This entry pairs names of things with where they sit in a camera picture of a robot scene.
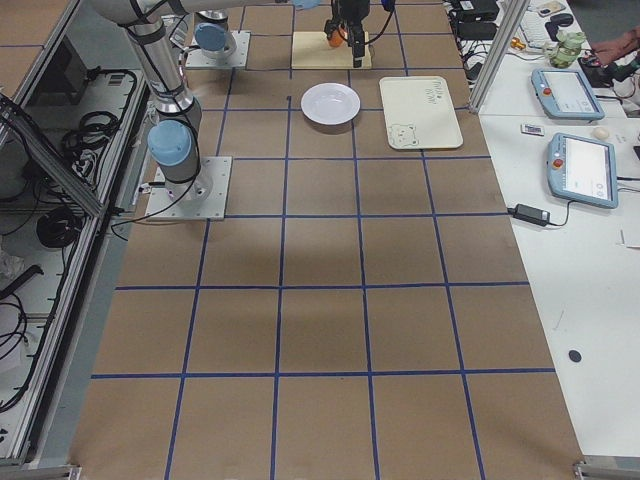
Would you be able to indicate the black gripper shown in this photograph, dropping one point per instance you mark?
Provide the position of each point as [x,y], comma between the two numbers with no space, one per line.
[350,11]

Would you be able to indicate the orange fruit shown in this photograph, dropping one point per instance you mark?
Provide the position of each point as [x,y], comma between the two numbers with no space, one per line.
[340,37]

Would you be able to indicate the white round plate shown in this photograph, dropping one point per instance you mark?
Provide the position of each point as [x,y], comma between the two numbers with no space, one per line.
[330,104]

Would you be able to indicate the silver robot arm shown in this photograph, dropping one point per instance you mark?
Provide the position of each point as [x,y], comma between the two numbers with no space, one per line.
[174,141]
[212,35]

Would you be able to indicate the cream tray with bear print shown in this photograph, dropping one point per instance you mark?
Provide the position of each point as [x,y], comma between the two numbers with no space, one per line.
[419,113]

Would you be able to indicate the person hand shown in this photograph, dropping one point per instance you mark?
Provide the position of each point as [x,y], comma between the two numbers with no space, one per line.
[611,50]

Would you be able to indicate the bamboo cutting board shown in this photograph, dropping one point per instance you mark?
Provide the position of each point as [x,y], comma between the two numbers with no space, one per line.
[312,51]

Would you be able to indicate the gold metal cylinder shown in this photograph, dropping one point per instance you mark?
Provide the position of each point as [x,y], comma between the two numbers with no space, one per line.
[517,44]

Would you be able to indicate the white keyboard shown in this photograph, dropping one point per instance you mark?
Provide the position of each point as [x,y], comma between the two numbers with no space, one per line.
[533,30]

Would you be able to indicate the small printed card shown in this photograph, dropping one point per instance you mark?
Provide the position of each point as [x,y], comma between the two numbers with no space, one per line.
[532,129]

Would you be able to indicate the blue teach pendant far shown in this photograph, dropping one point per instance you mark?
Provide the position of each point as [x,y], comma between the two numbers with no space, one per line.
[566,95]

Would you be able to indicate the blue teach pendant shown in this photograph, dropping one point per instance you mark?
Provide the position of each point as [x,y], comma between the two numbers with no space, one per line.
[583,170]
[566,95]

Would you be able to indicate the black power adapter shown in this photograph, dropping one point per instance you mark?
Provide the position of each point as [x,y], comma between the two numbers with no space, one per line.
[529,214]

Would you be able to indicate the small beige ball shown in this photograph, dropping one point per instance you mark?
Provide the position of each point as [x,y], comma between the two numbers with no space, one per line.
[601,133]

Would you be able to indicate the blue teach pendant near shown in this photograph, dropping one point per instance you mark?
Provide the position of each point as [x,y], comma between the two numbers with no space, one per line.
[583,170]

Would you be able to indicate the black round cap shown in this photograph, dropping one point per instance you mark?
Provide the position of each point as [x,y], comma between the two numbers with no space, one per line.
[575,356]

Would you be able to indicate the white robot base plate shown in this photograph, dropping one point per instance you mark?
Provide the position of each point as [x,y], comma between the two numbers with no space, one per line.
[205,199]
[195,60]

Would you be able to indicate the aluminium frame post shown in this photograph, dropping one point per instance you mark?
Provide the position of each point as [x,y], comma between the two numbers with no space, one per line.
[512,16]

